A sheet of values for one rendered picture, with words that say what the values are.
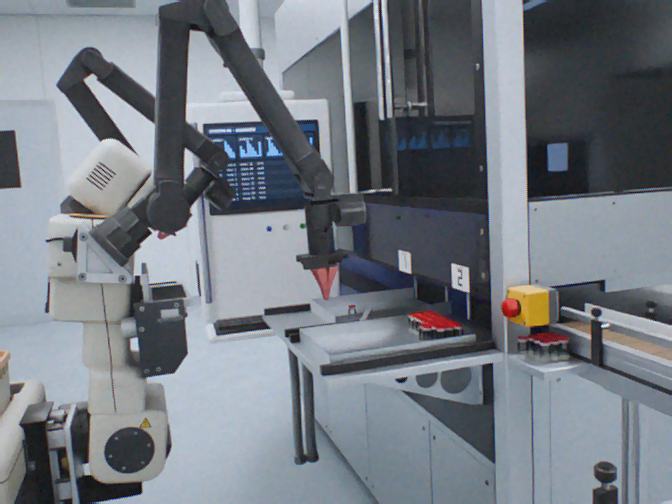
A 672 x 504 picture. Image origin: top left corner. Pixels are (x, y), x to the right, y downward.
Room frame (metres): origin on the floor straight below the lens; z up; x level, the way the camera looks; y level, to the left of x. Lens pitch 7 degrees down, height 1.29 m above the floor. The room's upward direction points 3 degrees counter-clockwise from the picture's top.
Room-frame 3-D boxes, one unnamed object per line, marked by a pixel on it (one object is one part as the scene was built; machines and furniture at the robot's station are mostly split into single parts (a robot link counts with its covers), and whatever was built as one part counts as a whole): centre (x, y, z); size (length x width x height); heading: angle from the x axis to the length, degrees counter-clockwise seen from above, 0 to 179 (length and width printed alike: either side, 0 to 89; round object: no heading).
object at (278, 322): (1.62, -0.08, 0.87); 0.70 x 0.48 x 0.02; 17
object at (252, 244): (2.29, 0.27, 1.19); 0.50 x 0.19 x 0.78; 105
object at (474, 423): (2.33, -0.04, 0.73); 1.98 x 0.01 x 0.25; 17
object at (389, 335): (1.45, -0.09, 0.90); 0.34 x 0.26 x 0.04; 107
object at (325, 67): (2.54, 0.02, 1.51); 0.49 x 0.01 x 0.59; 17
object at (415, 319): (1.48, -0.19, 0.90); 0.18 x 0.02 x 0.05; 17
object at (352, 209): (1.35, 0.00, 1.23); 0.11 x 0.09 x 0.12; 109
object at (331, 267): (1.33, 0.05, 1.07); 0.07 x 0.07 x 0.09; 17
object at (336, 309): (1.81, -0.10, 0.90); 0.34 x 0.26 x 0.04; 107
